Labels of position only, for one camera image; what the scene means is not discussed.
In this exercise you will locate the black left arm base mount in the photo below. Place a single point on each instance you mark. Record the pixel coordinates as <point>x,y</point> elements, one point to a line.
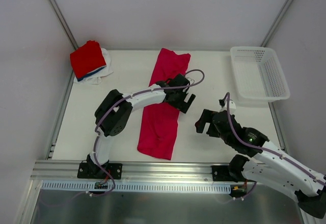
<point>90,170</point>

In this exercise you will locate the folded blue t-shirt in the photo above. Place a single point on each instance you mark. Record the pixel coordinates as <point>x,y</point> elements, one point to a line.
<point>89,74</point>

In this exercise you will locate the aluminium mounting rail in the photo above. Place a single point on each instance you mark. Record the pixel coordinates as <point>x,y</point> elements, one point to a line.
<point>154,172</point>

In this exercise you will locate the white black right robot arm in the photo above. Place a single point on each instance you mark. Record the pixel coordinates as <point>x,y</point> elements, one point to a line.
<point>259,160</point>

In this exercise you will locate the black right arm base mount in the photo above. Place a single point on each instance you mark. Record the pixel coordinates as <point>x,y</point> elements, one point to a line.
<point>220,173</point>

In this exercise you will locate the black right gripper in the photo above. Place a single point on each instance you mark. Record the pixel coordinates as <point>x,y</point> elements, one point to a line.
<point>207,123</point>

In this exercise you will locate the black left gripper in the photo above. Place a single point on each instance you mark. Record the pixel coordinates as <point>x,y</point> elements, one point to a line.
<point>182,102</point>

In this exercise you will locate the white slotted cable duct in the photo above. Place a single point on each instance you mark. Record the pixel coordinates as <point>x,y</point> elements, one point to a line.
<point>136,187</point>

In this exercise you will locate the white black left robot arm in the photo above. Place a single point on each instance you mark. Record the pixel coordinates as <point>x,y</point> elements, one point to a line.
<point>113,113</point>

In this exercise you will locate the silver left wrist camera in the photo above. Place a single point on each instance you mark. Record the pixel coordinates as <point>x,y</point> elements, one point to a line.
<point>191,81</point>

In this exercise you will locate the white plastic mesh basket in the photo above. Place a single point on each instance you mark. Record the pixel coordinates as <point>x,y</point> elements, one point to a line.
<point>258,74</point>

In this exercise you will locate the crimson pink t-shirt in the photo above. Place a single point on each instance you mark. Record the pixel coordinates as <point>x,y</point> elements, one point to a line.
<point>160,121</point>

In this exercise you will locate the folded red t-shirt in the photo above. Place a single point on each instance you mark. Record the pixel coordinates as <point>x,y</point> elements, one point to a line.
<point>87,58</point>

